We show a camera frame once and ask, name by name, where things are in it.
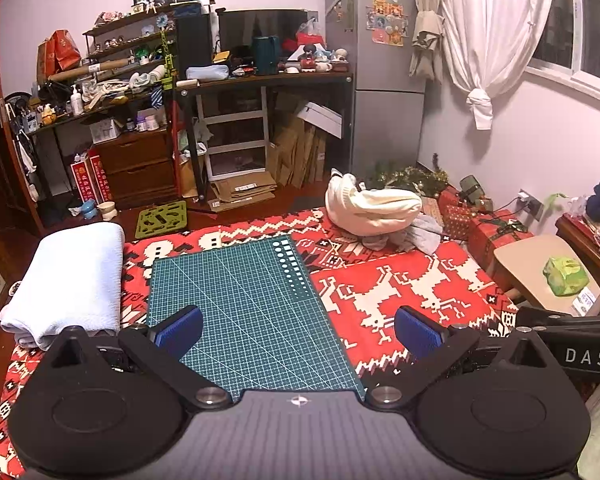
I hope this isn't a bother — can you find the green foam tray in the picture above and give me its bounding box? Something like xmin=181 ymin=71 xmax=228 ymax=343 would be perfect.
xmin=137 ymin=201 xmax=188 ymax=240

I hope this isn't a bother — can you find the light blue pouch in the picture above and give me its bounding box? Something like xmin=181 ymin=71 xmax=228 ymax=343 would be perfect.
xmin=186 ymin=65 xmax=230 ymax=82

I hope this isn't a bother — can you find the brown wooden side table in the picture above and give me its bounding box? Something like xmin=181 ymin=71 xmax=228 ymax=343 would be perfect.
xmin=555 ymin=212 xmax=600 ymax=276

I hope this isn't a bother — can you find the cluster of small figurines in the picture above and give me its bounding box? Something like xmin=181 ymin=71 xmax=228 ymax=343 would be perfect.
xmin=300 ymin=44 xmax=351 ymax=73

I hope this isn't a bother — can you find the beige stool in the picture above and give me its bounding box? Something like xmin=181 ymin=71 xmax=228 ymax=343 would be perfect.
xmin=494 ymin=234 xmax=600 ymax=316

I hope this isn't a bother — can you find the red gift box green ribbon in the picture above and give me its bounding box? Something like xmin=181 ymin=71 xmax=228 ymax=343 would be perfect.
xmin=467 ymin=212 xmax=535 ymax=286

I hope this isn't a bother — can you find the black frame wooden desk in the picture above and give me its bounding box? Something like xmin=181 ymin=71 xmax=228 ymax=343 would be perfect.
xmin=27 ymin=95 xmax=176 ymax=211
xmin=172 ymin=72 xmax=353 ymax=201

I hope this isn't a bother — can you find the red printed tall box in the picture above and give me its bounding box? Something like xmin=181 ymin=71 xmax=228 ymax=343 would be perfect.
xmin=71 ymin=160 xmax=98 ymax=206
xmin=87 ymin=150 xmax=113 ymax=203

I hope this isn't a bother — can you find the cream knit sweater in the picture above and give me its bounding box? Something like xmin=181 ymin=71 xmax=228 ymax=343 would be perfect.
xmin=325 ymin=172 xmax=423 ymax=236

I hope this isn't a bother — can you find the green toy tower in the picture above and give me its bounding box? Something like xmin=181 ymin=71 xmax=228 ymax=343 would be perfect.
xmin=160 ymin=30 xmax=176 ymax=91

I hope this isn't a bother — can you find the white tied curtain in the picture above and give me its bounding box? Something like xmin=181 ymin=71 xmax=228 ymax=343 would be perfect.
xmin=437 ymin=0 xmax=573 ymax=131

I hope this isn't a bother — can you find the white plastic drawer unit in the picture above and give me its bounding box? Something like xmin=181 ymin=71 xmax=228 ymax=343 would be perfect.
xmin=196 ymin=87 xmax=270 ymax=181

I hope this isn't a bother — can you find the dark green kettle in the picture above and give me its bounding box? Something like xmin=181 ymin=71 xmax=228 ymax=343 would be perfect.
xmin=251 ymin=35 xmax=282 ymax=76

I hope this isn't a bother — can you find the black desk shelf rack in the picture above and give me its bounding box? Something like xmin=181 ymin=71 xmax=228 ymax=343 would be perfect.
xmin=82 ymin=7 xmax=178 ymax=61

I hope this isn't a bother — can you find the black computer tower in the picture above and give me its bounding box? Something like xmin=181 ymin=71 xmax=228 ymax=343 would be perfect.
xmin=174 ymin=12 xmax=215 ymax=81

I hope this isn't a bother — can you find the white hanging bag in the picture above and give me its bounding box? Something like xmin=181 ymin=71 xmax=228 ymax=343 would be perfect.
xmin=12 ymin=130 xmax=36 ymax=186

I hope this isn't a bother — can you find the red patterned blanket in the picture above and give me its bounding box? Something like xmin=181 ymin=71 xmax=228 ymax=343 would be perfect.
xmin=0 ymin=207 xmax=596 ymax=478

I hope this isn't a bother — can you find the black desk fan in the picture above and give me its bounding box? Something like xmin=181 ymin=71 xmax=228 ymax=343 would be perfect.
xmin=4 ymin=92 xmax=31 ymax=126

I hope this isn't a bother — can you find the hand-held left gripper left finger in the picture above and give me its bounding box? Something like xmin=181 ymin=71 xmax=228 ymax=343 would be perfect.
xmin=40 ymin=306 xmax=231 ymax=409

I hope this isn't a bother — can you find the green cutting mat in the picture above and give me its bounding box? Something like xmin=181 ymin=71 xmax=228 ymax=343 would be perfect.
xmin=147 ymin=235 xmax=368 ymax=403

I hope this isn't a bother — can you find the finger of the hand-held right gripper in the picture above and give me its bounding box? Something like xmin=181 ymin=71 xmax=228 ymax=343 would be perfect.
xmin=517 ymin=307 xmax=600 ymax=332

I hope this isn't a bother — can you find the stack of flat cardboard boxes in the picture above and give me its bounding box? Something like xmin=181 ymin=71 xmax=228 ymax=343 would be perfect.
xmin=207 ymin=170 xmax=278 ymax=213

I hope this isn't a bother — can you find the brown wooden drawer cabinet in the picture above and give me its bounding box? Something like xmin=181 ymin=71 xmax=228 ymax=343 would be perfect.
xmin=97 ymin=127 xmax=178 ymax=208

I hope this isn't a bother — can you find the red patterned gift box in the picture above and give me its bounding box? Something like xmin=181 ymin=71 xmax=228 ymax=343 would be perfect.
xmin=437 ymin=185 xmax=481 ymax=241

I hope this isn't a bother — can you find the green plastic bag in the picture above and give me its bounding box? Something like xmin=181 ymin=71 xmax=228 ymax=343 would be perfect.
xmin=542 ymin=256 xmax=588 ymax=296

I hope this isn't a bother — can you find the white cardboard box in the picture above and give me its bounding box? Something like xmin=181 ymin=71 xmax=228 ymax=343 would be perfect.
xmin=296 ymin=101 xmax=343 ymax=139

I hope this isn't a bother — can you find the small white carton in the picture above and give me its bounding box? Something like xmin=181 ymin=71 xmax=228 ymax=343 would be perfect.
xmin=89 ymin=119 xmax=122 ymax=145

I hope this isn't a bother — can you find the silver refrigerator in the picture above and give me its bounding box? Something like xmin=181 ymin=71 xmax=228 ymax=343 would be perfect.
xmin=322 ymin=0 xmax=428 ymax=188

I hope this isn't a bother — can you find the window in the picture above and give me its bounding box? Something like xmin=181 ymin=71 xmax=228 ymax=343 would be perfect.
xmin=525 ymin=0 xmax=600 ymax=111

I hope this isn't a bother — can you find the light blue folded blanket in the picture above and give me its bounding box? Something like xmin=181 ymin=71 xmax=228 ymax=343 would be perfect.
xmin=0 ymin=222 xmax=126 ymax=351

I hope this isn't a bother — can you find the grey garment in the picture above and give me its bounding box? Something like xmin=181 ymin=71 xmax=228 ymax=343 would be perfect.
xmin=362 ymin=215 xmax=443 ymax=256

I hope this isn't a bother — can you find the black monitor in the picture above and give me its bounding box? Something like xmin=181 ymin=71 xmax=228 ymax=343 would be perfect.
xmin=217 ymin=8 xmax=321 ymax=56

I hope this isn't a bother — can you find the green tinsel garland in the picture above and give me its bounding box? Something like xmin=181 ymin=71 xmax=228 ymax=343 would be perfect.
xmin=367 ymin=152 xmax=451 ymax=196

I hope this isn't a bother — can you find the cluster of fridge magnets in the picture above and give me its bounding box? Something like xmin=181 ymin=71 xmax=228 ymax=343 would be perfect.
xmin=365 ymin=0 xmax=411 ymax=46

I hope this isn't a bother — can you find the white wall socket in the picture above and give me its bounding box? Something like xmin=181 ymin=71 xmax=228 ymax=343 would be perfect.
xmin=517 ymin=190 xmax=545 ymax=221

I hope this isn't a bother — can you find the red paper bag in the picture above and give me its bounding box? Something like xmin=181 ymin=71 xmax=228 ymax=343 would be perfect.
xmin=36 ymin=30 xmax=82 ymax=83

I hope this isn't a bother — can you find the red plastic bag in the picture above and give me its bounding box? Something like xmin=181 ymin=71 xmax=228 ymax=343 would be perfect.
xmin=295 ymin=17 xmax=326 ymax=48

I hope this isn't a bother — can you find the beige hanging garment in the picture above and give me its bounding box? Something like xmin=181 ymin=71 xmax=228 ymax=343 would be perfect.
xmin=409 ymin=10 xmax=446 ymax=83

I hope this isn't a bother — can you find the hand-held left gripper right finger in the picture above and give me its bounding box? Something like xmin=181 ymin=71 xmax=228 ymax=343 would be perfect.
xmin=367 ymin=305 xmax=563 ymax=407

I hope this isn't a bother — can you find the row of upright cardboard sheets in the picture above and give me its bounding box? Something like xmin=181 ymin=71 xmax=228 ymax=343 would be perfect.
xmin=272 ymin=95 xmax=330 ymax=188

